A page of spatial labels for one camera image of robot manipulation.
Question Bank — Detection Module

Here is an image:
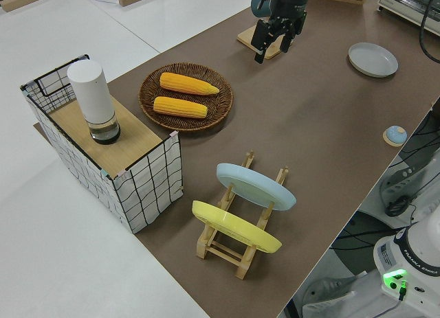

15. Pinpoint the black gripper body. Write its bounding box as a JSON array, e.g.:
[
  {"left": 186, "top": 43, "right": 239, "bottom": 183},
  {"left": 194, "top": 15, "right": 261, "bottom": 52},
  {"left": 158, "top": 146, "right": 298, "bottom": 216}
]
[{"left": 269, "top": 0, "right": 312, "bottom": 24}]

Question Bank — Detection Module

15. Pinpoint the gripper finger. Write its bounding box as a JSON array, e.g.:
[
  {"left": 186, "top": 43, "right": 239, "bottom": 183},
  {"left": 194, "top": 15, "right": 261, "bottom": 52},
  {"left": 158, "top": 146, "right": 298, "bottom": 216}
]
[
  {"left": 280, "top": 10, "right": 307, "bottom": 54},
  {"left": 250, "top": 18, "right": 278, "bottom": 65}
]

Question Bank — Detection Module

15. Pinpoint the gray plate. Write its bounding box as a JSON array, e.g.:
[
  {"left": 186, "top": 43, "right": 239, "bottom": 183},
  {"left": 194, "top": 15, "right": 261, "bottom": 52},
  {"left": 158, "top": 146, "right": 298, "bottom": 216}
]
[{"left": 347, "top": 42, "right": 399, "bottom": 79}]

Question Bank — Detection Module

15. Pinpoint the light blue plate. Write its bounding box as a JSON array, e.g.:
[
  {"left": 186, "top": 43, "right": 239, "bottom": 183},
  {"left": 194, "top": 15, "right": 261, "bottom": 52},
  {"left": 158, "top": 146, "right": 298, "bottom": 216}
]
[{"left": 216, "top": 162, "right": 297, "bottom": 212}]

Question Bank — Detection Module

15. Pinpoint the yellow plate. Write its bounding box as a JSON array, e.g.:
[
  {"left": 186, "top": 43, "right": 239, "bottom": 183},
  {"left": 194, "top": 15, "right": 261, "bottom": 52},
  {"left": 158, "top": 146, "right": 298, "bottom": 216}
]
[{"left": 191, "top": 200, "right": 283, "bottom": 254}]

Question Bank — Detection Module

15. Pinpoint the wooden plate rack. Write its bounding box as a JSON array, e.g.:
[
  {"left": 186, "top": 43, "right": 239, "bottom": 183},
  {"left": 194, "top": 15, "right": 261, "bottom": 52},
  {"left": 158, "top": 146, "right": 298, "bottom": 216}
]
[{"left": 195, "top": 149, "right": 292, "bottom": 281}]

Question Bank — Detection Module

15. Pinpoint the wooden mug holder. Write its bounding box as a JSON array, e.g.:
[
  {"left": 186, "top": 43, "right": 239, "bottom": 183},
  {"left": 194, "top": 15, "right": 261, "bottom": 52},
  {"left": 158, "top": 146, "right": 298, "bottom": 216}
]
[{"left": 236, "top": 0, "right": 283, "bottom": 60}]

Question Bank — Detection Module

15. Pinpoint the yellow corn cob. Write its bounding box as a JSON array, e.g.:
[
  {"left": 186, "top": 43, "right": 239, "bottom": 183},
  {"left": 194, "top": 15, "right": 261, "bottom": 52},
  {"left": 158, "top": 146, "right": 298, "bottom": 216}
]
[
  {"left": 153, "top": 96, "right": 209, "bottom": 120},
  {"left": 159, "top": 72, "right": 221, "bottom": 95}
]

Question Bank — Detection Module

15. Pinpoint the brown table mat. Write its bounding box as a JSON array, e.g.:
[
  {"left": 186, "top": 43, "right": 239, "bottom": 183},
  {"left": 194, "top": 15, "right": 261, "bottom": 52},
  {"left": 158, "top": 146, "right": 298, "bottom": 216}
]
[{"left": 32, "top": 0, "right": 440, "bottom": 318}]

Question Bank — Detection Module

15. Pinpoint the white toaster oven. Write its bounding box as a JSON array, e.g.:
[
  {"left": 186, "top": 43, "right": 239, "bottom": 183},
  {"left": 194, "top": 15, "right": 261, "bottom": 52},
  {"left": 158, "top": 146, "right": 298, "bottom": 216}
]
[{"left": 376, "top": 0, "right": 440, "bottom": 36}]

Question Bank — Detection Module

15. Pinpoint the brown wicker basket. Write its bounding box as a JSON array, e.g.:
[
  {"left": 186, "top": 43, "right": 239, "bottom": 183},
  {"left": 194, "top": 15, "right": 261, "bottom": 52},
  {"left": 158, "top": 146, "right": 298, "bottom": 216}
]
[{"left": 138, "top": 62, "right": 234, "bottom": 132}]

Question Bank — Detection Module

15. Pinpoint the white cylindrical grinder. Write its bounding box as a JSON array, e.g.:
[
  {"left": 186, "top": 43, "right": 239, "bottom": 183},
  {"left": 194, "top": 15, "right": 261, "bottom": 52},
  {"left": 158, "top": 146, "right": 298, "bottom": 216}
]
[{"left": 67, "top": 59, "right": 122, "bottom": 146}]

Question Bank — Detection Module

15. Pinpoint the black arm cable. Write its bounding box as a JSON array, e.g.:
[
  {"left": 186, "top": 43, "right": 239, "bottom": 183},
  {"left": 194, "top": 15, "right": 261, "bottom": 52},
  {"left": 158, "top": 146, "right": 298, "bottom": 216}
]
[{"left": 417, "top": 0, "right": 440, "bottom": 64}]

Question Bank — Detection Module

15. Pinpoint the wire grid shelf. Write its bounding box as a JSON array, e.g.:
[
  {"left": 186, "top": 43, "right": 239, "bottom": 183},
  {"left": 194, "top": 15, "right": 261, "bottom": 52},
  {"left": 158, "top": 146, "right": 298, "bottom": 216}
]
[{"left": 19, "top": 53, "right": 185, "bottom": 235}]

